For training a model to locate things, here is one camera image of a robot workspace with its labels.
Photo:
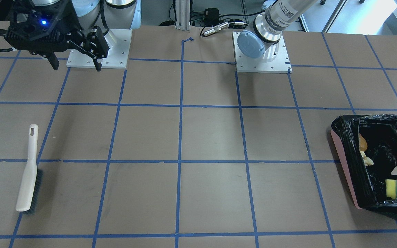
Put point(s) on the beige hand brush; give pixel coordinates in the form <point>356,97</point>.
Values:
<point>31,181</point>

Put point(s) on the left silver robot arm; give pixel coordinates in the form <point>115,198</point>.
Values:
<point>266,29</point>

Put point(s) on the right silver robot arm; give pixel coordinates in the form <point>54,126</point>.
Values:
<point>106,14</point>

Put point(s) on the yellow-brown potato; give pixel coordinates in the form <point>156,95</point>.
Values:
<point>362,143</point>

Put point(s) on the bread croissant piece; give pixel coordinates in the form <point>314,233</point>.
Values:
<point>366,160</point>

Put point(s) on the aluminium frame post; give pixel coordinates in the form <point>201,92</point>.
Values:
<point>182,15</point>

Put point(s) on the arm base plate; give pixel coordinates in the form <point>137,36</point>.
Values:
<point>113,47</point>
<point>255,56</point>

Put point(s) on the yellow green sponge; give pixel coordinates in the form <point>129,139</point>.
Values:
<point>391,188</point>

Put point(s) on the black-lined pink trash bin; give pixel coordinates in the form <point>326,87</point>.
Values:
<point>367,183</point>

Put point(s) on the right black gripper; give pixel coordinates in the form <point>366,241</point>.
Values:
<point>68,20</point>

